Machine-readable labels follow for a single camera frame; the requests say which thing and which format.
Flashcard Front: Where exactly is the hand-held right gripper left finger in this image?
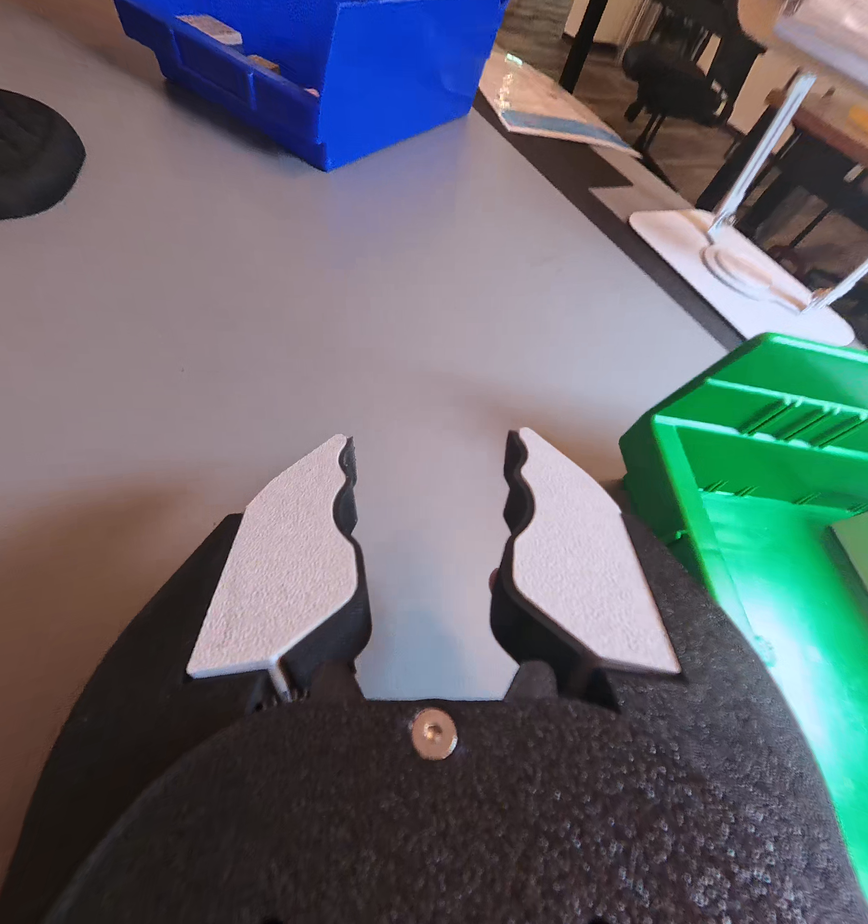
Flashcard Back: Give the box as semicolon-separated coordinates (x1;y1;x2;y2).
187;433;373;703

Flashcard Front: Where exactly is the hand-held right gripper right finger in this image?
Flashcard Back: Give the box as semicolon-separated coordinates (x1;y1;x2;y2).
490;427;682;692

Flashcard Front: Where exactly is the black office chair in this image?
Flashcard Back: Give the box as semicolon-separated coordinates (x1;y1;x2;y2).
622;39;731;145

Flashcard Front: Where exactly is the blue plastic bin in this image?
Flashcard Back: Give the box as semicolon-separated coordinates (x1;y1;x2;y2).
114;0;510;173

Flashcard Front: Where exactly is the green plastic bin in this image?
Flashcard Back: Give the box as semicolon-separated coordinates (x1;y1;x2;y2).
619;332;868;924

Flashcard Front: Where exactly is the black mesh armrest pad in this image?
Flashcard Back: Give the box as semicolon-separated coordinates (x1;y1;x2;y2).
0;81;87;222

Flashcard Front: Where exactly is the booklet with blue print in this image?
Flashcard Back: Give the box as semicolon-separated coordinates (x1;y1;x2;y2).
480;51;640;156

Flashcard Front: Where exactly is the black desk leg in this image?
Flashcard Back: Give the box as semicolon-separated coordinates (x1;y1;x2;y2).
560;0;609;91

